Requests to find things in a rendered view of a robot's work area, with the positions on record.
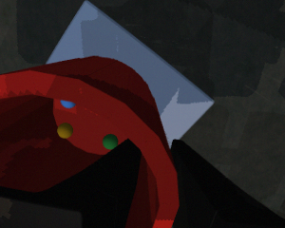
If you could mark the green marble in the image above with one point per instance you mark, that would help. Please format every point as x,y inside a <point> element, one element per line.
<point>111,141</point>

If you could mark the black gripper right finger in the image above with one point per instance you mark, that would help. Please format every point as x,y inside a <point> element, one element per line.
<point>209,200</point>

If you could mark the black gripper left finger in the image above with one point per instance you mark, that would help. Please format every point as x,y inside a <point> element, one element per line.
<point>99,196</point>

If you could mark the yellow marble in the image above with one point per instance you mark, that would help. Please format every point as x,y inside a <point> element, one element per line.
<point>65,130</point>

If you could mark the red cup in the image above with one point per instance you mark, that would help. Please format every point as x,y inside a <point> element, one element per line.
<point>110,98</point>

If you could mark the blue marble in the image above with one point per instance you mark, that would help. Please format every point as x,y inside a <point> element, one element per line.
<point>67,104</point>

